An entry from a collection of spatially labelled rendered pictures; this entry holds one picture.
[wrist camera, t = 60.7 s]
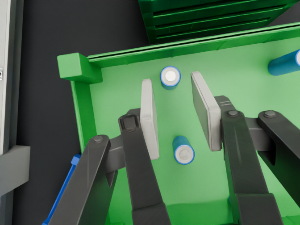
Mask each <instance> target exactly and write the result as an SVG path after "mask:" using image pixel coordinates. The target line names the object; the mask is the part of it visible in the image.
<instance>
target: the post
mask: <svg viewBox="0 0 300 225"><path fill-rule="evenodd" d="M29 161H30V146H18V145H15V146H11V147H9V148H8V152H7V153H5V154H4V155H2V156H0V197H1V196H2V195H4V194H6V193H8V192H9V191H11V190H13V189H15V188H17V187H18V186H20V185H22V184H24V183H25V182H27V181H28V180H29Z"/></svg>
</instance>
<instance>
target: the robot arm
mask: <svg viewBox="0 0 300 225"><path fill-rule="evenodd" d="M191 81H192V94H193V104H194V107H195V110H196V113H197V116H198V118H199V121H200V124H201V127H202V129H203V132H204V135H205V138H206V140H207V143H208V146H209V149H210V150H211V151H212V152H214V151H221V149H222V143H223V152H224V161H225V167H226V173H227V180H228V186H229V195H230V201H231V208H232V214H233V223H234V224H232V225H284V223H283V220H282V217H281V214H280V211H279V208H278V205H277V202H276V199H275V196H274V194H273V193H269V191H268V188H267V184H266V181H265V178H264V175H263V171H262V169H261V166H260V162H259V159H258V156H257V153H258V155H259V156H260V157H261V159H262V160H263V161H264V162H265V164H266V165H267V166H268V167H269V169H270V170H271V172H272V173H273V174H274V175H275V177H276V178H277V179H278V181H279V182H280V183H281V184H282V186H283V187H284V188H285V190H286V191H287V192H288V194H289V195H290V196H291V198H292V199H293V200H294V201H295V203H296V204H297V205H298V207H299V208H300V129H299V128H298V127H296V126H295V125H294V124H293V123H292V122H291V121H289V120H288V119H287V118H286V117H285V116H284V115H283V114H281V113H279V112H277V111H274V110H266V111H262V112H260V113H259V114H258V118H250V117H245V115H244V113H243V112H241V111H238V110H236V109H235V107H234V106H233V104H232V103H231V101H230V100H229V98H228V97H226V96H224V95H222V96H213V95H212V93H211V91H210V90H209V88H208V86H207V84H206V82H205V80H204V78H203V77H202V75H201V73H200V72H199V71H194V72H192V73H191ZM118 124H119V127H120V131H121V134H120V135H119V136H117V137H115V138H111V139H109V136H108V135H105V134H101V135H96V136H94V137H92V138H91V139H90V140H89V141H88V143H87V145H86V147H85V149H84V151H83V153H82V155H81V157H80V159H79V161H78V163H77V165H76V167H75V170H74V172H73V174H72V176H71V178H70V180H69V182H68V184H67V186H66V188H65V190H64V192H63V194H62V196H61V198H60V200H59V203H58V205H57V207H56V209H55V211H54V213H53V215H52V217H51V219H50V221H49V223H48V225H105V222H106V218H107V214H108V210H109V206H110V202H111V199H112V195H113V190H114V187H115V183H116V179H117V175H118V170H119V169H121V168H124V167H126V172H127V178H128V185H129V193H130V199H131V205H132V211H131V212H132V219H133V225H171V221H170V218H169V215H168V212H167V208H166V205H165V203H164V202H163V199H162V196H161V192H160V189H159V186H158V182H157V179H156V176H155V172H154V169H153V166H152V162H151V160H155V159H158V158H159V146H158V126H157V113H156V106H155V100H154V92H153V87H152V81H151V80H150V79H144V80H143V81H142V96H141V108H135V109H130V110H129V111H128V112H127V113H126V114H125V115H122V116H121V117H119V118H118ZM256 150H257V153H256Z"/></svg>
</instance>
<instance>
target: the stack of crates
mask: <svg viewBox="0 0 300 225"><path fill-rule="evenodd" d="M299 1H300V0H138V3H139V6H140V10H141V13H142V17H143V21H144V25H145V28H146V32H147V36H148V39H149V43H150V44H156V43H162V42H170V41H175V40H181V39H187V38H195V37H200V36H206V35H212V34H217V33H225V32H231V31H237V30H242V29H250V28H256V27H262V26H267V25H269V24H270V23H271V22H272V21H274V20H275V19H276V18H278V17H279V16H281V15H282V14H283V13H284V12H286V11H287V10H288V9H289V8H291V7H292V6H293V5H295V4H296V3H297V2H299Z"/></svg>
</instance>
